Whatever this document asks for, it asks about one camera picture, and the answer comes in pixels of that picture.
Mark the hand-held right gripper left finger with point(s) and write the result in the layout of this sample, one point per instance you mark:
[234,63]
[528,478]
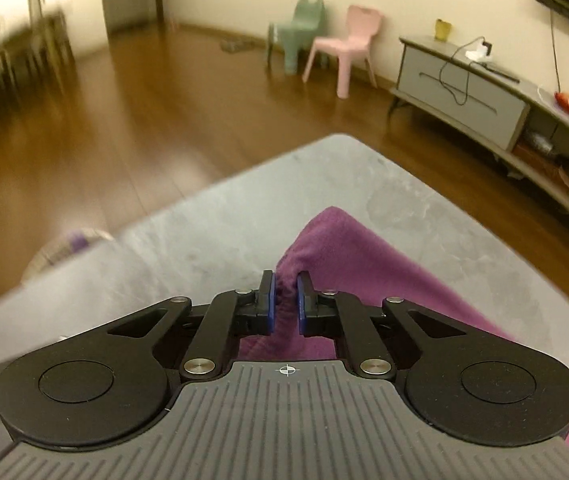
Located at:
[267,305]

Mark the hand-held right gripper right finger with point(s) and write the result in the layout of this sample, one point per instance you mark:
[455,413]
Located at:
[304,305]

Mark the purple pants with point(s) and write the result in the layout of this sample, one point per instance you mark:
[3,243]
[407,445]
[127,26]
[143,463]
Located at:
[364,260]

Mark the long grey television cabinet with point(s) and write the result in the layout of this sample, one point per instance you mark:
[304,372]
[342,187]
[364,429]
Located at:
[464,100]

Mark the pink plastic chair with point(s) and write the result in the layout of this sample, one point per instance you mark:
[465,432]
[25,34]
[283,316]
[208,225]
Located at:
[354,35]

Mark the green plastic chair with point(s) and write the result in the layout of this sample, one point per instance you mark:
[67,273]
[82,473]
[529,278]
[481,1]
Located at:
[297,25]

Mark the metal dish on shelf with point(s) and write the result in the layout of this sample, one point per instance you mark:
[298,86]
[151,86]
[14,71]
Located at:
[539,142]

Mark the black remote control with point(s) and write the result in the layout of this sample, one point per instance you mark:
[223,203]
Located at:
[502,72]

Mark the white power strip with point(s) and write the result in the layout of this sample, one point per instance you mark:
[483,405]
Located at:
[479,52]

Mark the yellow cup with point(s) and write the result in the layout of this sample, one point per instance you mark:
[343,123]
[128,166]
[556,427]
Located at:
[443,30]

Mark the wooden dining chair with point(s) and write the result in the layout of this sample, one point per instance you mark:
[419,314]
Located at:
[49,30]

